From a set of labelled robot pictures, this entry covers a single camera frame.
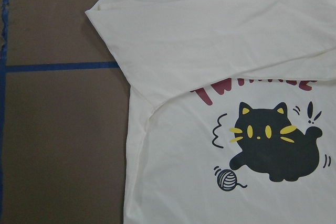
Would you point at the cream cat print t-shirt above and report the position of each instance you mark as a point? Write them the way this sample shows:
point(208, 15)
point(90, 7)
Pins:
point(231, 111)

